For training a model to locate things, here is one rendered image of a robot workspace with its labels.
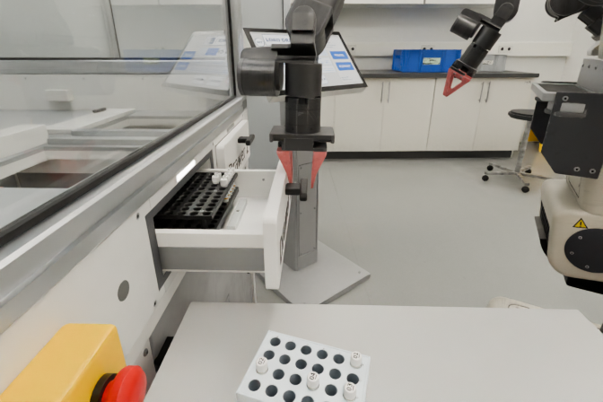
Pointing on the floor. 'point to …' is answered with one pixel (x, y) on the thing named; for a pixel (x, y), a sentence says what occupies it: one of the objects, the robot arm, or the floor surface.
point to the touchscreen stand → (310, 248)
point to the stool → (519, 153)
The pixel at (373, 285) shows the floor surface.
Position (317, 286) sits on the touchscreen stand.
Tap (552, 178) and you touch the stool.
